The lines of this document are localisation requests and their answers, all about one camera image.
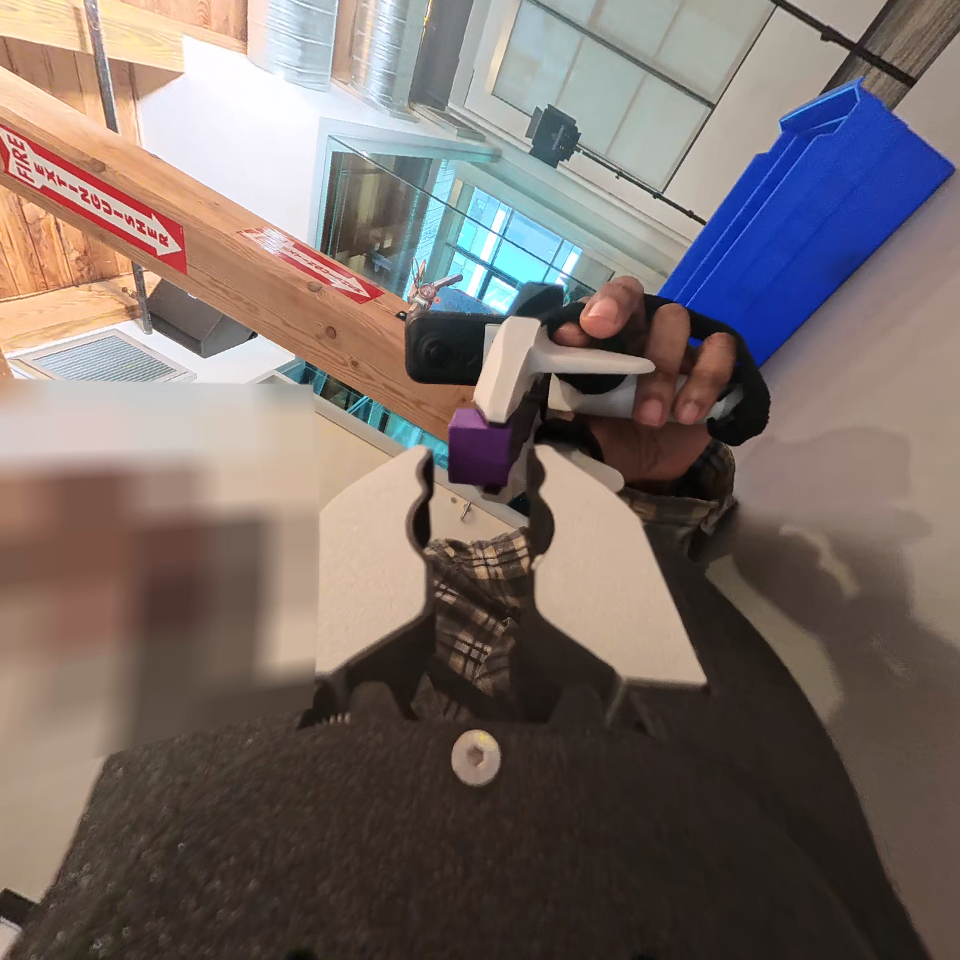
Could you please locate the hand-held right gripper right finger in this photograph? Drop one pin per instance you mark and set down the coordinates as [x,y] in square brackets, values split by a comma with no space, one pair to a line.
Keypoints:
[615,592]

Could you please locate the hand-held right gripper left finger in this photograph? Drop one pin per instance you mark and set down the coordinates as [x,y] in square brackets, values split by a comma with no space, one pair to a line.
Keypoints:
[367,585]

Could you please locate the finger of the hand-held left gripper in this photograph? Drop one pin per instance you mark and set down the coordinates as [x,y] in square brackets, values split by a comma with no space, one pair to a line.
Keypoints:
[596,474]

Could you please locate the purple wooden cube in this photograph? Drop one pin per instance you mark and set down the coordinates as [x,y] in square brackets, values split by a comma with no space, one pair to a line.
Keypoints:
[480,450]

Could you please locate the blue plastic container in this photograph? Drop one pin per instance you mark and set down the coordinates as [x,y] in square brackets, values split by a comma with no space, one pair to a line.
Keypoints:
[810,225]

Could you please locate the person's left forearm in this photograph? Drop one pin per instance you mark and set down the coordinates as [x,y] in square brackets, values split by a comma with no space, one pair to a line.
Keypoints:
[682,510]

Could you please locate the person's left hand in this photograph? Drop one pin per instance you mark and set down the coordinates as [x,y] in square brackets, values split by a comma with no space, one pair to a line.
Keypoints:
[667,450]

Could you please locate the red canister with labels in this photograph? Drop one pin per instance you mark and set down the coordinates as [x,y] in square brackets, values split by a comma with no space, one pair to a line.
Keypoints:
[429,289]

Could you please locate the glass panel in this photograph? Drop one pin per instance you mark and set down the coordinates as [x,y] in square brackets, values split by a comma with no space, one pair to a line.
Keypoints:
[375,217]

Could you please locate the red arrow sign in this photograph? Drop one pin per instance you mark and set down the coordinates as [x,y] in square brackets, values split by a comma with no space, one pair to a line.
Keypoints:
[90,199]
[307,264]

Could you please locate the wooden top desk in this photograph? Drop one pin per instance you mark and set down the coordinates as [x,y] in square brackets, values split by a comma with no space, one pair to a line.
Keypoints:
[247,277]

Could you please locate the black studio light on stand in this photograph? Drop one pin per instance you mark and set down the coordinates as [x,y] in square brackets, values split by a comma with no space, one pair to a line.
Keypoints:
[553,135]

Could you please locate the white air vent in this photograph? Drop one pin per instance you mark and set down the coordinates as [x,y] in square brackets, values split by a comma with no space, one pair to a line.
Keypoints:
[97,360]

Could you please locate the metal conduit pipe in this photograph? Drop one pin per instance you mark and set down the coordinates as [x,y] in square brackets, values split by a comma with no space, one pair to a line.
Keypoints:
[101,60]

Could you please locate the black ceiling pipe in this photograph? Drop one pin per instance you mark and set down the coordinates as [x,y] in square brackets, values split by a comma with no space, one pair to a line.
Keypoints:
[847,37]

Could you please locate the grey wall box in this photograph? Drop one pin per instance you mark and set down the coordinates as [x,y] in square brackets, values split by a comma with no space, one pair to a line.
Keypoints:
[195,322]

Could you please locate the silver air duct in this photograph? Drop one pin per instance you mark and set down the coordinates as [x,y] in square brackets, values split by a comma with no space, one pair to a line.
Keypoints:
[322,45]

